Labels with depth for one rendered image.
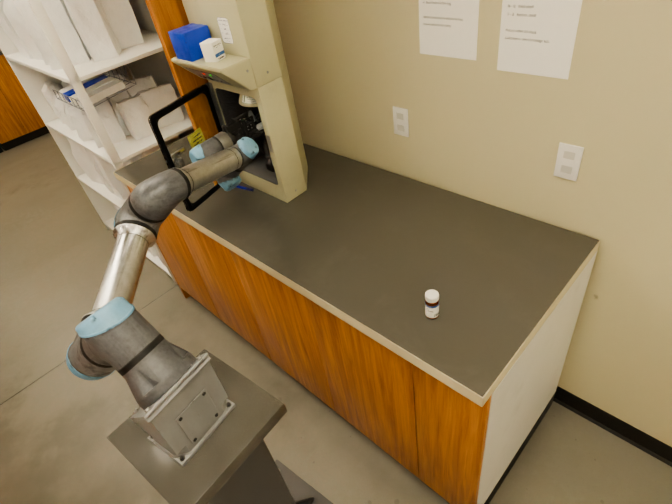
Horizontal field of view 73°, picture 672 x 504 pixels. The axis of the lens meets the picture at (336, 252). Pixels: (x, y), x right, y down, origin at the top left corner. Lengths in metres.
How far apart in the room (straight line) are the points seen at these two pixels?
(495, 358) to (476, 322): 0.12
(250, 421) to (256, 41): 1.15
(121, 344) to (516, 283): 1.05
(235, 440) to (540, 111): 1.24
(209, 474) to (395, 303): 0.66
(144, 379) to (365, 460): 1.27
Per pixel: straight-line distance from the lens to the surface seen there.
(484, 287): 1.40
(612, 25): 1.40
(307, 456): 2.18
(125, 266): 1.31
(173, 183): 1.34
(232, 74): 1.58
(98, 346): 1.09
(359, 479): 2.10
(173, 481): 1.20
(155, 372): 1.06
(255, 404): 1.22
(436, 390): 1.35
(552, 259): 1.52
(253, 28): 1.62
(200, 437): 1.20
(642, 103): 1.44
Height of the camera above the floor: 1.93
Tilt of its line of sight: 40 degrees down
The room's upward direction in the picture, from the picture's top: 11 degrees counter-clockwise
